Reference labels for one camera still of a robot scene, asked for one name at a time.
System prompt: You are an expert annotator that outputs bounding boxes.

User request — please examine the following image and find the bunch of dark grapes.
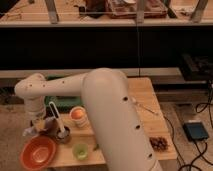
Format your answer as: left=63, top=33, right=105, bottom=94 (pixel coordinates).
left=149, top=137, right=168, bottom=151

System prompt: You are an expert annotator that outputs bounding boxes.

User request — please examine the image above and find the green tray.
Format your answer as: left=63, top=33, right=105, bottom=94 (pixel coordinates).
left=42, top=77, right=82, bottom=112

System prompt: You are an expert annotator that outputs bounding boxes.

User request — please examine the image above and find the orange white cup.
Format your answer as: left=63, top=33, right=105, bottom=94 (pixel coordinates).
left=69, top=106, right=87, bottom=128

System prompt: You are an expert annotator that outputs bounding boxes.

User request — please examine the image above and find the grey blue towel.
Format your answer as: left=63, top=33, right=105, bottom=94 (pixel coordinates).
left=22, top=126, right=40, bottom=136

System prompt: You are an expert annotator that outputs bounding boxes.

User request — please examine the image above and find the small dark metal cup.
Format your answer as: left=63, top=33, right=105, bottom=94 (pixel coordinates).
left=56, top=127, right=71, bottom=144

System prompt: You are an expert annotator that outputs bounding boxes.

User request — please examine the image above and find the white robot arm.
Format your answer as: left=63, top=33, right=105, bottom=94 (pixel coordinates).
left=15, top=68, right=163, bottom=171

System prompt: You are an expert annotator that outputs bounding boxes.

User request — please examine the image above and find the small green cup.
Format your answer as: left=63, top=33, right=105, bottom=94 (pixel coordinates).
left=72, top=143, right=88, bottom=161

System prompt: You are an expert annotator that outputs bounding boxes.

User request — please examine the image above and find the black foot pedal box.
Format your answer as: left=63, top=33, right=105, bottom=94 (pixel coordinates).
left=183, top=122, right=209, bottom=141

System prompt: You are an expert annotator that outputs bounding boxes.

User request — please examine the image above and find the wooden shelf with clutter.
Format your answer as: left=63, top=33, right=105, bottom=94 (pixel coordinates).
left=0, top=0, right=213, bottom=28

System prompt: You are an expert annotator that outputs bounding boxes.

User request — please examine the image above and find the silver fork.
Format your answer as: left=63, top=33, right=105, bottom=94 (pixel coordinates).
left=132, top=98, right=159, bottom=116

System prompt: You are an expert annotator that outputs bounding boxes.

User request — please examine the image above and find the orange bowl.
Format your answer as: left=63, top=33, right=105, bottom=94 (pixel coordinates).
left=20, top=136, right=57, bottom=171

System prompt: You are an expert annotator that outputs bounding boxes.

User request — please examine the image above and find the green chili pepper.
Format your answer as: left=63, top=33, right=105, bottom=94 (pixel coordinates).
left=93, top=144, right=99, bottom=151

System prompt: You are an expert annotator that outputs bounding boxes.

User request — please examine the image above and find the black cable on floor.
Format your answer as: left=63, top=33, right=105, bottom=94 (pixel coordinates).
left=163, top=83, right=213, bottom=171

